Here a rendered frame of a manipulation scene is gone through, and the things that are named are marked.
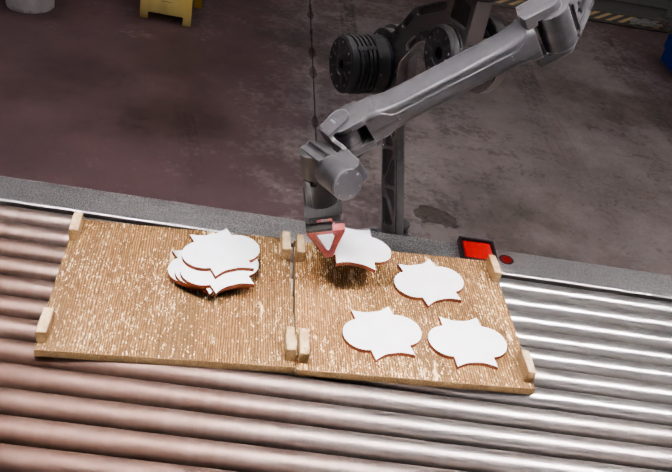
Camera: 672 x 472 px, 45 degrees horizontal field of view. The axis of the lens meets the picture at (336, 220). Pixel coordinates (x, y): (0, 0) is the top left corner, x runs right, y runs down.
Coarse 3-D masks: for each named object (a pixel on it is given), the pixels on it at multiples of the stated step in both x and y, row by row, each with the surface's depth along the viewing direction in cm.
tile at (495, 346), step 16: (448, 320) 147; (432, 336) 143; (448, 336) 143; (464, 336) 144; (480, 336) 145; (496, 336) 146; (448, 352) 140; (464, 352) 141; (480, 352) 141; (496, 352) 142; (496, 368) 139
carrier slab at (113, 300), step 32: (96, 224) 153; (128, 224) 155; (64, 256) 144; (96, 256) 146; (128, 256) 147; (160, 256) 149; (64, 288) 138; (96, 288) 139; (128, 288) 140; (160, 288) 142; (256, 288) 146; (288, 288) 148; (64, 320) 132; (96, 320) 133; (128, 320) 134; (160, 320) 135; (192, 320) 137; (224, 320) 138; (256, 320) 139; (288, 320) 141; (64, 352) 126; (96, 352) 127; (128, 352) 128; (160, 352) 129; (192, 352) 131; (224, 352) 132; (256, 352) 133
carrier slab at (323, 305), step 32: (320, 256) 157; (416, 256) 163; (320, 288) 149; (352, 288) 151; (384, 288) 153; (480, 288) 158; (320, 320) 142; (416, 320) 147; (480, 320) 150; (320, 352) 136; (352, 352) 137; (416, 352) 140; (512, 352) 144; (416, 384) 135; (448, 384) 136; (480, 384) 136; (512, 384) 137
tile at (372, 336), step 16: (352, 320) 142; (368, 320) 143; (384, 320) 144; (400, 320) 145; (352, 336) 139; (368, 336) 140; (384, 336) 140; (400, 336) 141; (416, 336) 142; (368, 352) 138; (384, 352) 137; (400, 352) 138
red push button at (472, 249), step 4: (464, 240) 172; (464, 244) 170; (468, 244) 171; (472, 244) 171; (476, 244) 171; (480, 244) 172; (484, 244) 172; (488, 244) 172; (464, 248) 169; (468, 248) 170; (472, 248) 170; (476, 248) 170; (480, 248) 170; (484, 248) 171; (488, 248) 171; (468, 252) 168; (472, 252) 169; (476, 252) 169; (480, 252) 169; (484, 252) 169; (488, 252) 170; (468, 256) 167; (472, 256) 167; (476, 256) 168; (480, 256) 168; (484, 256) 168
